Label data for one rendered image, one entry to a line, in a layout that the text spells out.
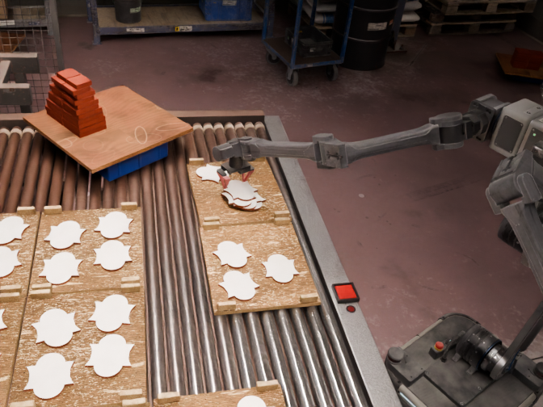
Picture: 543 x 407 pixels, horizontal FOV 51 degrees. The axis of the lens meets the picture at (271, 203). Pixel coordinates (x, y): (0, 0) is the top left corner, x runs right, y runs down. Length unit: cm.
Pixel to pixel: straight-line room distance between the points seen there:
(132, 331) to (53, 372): 24
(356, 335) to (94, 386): 79
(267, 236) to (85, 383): 82
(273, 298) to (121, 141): 94
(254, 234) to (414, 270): 163
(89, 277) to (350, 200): 235
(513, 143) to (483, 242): 202
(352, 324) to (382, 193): 228
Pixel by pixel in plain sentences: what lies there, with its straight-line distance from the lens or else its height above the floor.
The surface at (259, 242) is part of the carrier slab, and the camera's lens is 207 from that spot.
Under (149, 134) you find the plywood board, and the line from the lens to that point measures 245.
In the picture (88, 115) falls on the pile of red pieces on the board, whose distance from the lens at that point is 242.
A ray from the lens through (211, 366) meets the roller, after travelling 172.
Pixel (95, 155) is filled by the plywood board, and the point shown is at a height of 104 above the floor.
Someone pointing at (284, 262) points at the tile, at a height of 95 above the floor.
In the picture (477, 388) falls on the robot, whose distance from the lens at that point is 275.
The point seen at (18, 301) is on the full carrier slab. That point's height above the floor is 94.
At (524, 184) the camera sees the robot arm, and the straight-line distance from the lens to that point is 142.
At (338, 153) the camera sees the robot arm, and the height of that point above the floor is 139.
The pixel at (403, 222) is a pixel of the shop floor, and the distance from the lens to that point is 387.
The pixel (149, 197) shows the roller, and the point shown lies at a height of 92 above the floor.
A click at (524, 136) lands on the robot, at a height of 147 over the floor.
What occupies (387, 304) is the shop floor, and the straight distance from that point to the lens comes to 329.
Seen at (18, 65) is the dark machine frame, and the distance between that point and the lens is 322.
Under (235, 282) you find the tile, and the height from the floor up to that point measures 95.
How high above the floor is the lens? 231
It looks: 38 degrees down
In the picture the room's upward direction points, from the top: 7 degrees clockwise
